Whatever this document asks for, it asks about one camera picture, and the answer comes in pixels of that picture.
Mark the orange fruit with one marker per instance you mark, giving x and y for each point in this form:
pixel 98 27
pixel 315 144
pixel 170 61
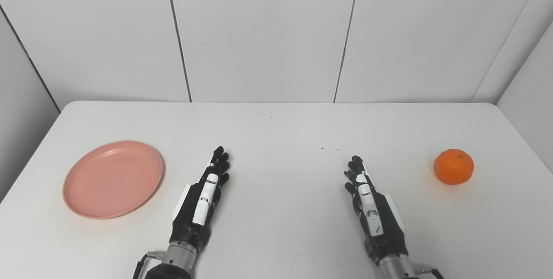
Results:
pixel 453 166

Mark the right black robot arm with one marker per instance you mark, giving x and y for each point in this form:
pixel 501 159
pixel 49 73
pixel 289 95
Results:
pixel 397 269

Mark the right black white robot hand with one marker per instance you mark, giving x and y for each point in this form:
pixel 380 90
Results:
pixel 386 227

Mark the pink round plate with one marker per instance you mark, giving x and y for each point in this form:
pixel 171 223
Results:
pixel 113 179

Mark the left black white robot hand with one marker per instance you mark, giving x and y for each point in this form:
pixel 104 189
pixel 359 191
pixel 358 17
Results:
pixel 190 218

